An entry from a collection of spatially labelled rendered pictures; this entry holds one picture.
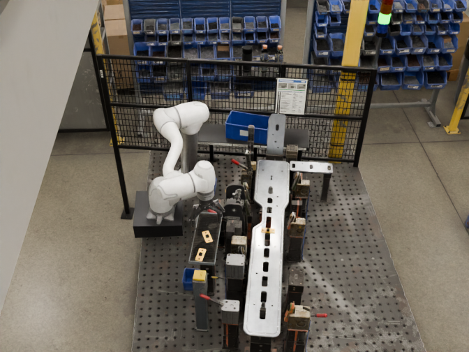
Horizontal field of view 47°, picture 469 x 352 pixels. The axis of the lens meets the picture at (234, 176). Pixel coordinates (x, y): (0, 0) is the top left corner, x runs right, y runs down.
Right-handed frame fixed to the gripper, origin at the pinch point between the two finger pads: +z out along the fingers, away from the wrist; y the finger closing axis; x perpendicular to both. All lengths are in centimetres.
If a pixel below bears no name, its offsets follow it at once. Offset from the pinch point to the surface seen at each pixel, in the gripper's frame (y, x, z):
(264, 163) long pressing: 61, 66, 27
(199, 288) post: -12.9, -26.7, 17.3
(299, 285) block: 39, -38, 24
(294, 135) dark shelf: 91, 84, 24
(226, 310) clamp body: -3.3, -41.9, 20.8
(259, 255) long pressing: 28.0, -9.2, 26.8
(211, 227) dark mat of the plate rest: 4.5, 6.1, 10.8
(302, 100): 98, 91, -1
